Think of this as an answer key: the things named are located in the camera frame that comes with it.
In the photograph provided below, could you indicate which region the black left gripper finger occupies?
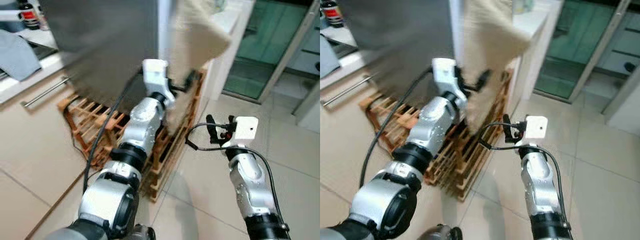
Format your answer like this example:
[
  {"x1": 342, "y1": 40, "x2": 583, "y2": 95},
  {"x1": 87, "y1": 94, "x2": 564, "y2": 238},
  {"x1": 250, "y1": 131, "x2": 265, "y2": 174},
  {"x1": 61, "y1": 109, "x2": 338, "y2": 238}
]
[
  {"x1": 475, "y1": 69, "x2": 492, "y2": 92},
  {"x1": 182, "y1": 69, "x2": 199, "y2": 93}
]

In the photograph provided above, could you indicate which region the fridge door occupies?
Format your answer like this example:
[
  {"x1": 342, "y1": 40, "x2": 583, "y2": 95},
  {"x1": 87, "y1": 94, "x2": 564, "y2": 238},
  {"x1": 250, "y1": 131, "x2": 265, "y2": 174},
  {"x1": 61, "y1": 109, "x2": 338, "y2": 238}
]
[
  {"x1": 337, "y1": 0, "x2": 463, "y2": 109},
  {"x1": 39, "y1": 0, "x2": 173, "y2": 117}
]

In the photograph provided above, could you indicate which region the beige cloth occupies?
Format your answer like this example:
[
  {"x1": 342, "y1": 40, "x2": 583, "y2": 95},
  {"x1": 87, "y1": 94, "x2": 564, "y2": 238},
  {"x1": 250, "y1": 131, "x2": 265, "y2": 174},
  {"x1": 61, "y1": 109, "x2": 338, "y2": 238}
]
[
  {"x1": 460, "y1": 0, "x2": 532, "y2": 134},
  {"x1": 165, "y1": 0, "x2": 232, "y2": 134}
]

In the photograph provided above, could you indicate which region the white cabinet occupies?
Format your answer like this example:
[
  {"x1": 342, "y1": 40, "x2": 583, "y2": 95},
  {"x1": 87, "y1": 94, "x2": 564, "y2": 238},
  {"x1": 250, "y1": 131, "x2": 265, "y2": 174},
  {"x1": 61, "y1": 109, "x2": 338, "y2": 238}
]
[
  {"x1": 510, "y1": 0, "x2": 566, "y2": 102},
  {"x1": 200, "y1": 0, "x2": 257, "y2": 102}
]

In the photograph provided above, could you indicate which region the green glass sliding door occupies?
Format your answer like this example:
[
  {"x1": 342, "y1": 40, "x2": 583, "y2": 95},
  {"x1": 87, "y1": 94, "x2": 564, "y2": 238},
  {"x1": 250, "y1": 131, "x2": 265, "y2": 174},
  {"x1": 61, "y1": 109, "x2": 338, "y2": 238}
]
[
  {"x1": 532, "y1": 0, "x2": 640, "y2": 104},
  {"x1": 222, "y1": 0, "x2": 321, "y2": 104}
]

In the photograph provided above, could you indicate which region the wooden wine rack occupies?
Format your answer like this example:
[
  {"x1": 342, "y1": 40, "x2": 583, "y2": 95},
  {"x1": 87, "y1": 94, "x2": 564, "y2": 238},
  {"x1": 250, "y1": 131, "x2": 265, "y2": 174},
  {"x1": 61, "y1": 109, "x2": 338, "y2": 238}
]
[
  {"x1": 364, "y1": 69, "x2": 514, "y2": 202},
  {"x1": 57, "y1": 69, "x2": 206, "y2": 202}
]

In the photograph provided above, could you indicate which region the beige kitchen counter cabinet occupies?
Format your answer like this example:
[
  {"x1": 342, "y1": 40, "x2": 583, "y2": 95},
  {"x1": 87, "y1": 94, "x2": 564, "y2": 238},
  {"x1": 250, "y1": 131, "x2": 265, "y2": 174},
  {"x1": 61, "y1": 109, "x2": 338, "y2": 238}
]
[
  {"x1": 320, "y1": 49, "x2": 396, "y2": 236},
  {"x1": 0, "y1": 50, "x2": 103, "y2": 240}
]

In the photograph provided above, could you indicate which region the dark bottle with red label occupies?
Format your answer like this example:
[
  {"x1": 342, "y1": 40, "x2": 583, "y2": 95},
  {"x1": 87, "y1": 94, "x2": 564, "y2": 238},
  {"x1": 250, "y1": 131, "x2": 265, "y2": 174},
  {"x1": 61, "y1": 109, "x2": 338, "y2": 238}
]
[
  {"x1": 320, "y1": 0, "x2": 345, "y2": 30},
  {"x1": 17, "y1": 0, "x2": 41, "y2": 31}
]

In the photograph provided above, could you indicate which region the grey cloth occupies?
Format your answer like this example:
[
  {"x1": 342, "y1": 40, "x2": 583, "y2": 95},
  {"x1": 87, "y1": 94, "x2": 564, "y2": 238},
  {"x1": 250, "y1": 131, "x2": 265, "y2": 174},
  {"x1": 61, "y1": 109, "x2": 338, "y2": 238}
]
[{"x1": 0, "y1": 29, "x2": 43, "y2": 82}]

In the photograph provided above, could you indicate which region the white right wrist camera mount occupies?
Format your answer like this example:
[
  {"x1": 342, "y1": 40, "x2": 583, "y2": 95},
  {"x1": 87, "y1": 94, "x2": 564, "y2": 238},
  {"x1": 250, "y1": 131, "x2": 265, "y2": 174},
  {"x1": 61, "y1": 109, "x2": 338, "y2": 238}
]
[
  {"x1": 524, "y1": 115, "x2": 549, "y2": 146},
  {"x1": 231, "y1": 116, "x2": 260, "y2": 149}
]

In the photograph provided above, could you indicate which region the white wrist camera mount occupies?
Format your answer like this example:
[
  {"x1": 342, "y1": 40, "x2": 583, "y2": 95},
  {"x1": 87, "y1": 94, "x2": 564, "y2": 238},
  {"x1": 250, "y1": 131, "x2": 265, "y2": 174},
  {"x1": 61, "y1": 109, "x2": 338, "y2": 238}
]
[
  {"x1": 142, "y1": 58, "x2": 169, "y2": 97},
  {"x1": 231, "y1": 116, "x2": 260, "y2": 149},
  {"x1": 524, "y1": 115, "x2": 549, "y2": 146},
  {"x1": 432, "y1": 57, "x2": 459, "y2": 97}
]

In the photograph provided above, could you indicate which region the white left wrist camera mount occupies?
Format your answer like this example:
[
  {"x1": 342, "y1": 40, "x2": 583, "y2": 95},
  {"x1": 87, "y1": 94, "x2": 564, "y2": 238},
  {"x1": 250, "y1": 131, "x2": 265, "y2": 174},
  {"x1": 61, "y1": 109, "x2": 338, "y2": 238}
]
[
  {"x1": 432, "y1": 57, "x2": 459, "y2": 97},
  {"x1": 142, "y1": 58, "x2": 169, "y2": 97}
]

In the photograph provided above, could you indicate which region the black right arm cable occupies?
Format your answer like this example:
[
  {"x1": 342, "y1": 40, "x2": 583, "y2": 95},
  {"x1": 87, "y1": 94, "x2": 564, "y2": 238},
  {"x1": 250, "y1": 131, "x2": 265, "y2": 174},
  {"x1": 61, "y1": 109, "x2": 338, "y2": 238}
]
[
  {"x1": 184, "y1": 122, "x2": 279, "y2": 221},
  {"x1": 477, "y1": 121, "x2": 567, "y2": 217}
]

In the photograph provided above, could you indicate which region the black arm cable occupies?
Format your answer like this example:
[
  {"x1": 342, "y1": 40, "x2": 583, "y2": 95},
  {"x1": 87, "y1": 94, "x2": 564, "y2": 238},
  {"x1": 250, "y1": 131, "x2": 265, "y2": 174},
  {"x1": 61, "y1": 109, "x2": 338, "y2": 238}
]
[
  {"x1": 358, "y1": 67, "x2": 434, "y2": 189},
  {"x1": 82, "y1": 69, "x2": 144, "y2": 194},
  {"x1": 477, "y1": 121, "x2": 567, "y2": 217},
  {"x1": 184, "y1": 122, "x2": 279, "y2": 221}
]

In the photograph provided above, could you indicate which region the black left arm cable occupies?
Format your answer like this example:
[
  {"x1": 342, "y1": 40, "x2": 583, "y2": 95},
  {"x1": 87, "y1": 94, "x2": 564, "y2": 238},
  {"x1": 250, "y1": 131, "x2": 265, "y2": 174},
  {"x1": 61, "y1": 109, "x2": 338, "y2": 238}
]
[
  {"x1": 82, "y1": 69, "x2": 144, "y2": 194},
  {"x1": 358, "y1": 67, "x2": 434, "y2": 189}
]

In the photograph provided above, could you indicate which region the metal drawer handle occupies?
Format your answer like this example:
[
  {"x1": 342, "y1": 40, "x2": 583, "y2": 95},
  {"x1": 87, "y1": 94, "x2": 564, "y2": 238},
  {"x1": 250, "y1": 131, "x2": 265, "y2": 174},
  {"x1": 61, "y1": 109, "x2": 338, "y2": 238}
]
[
  {"x1": 322, "y1": 73, "x2": 374, "y2": 108},
  {"x1": 20, "y1": 74, "x2": 72, "y2": 109}
]

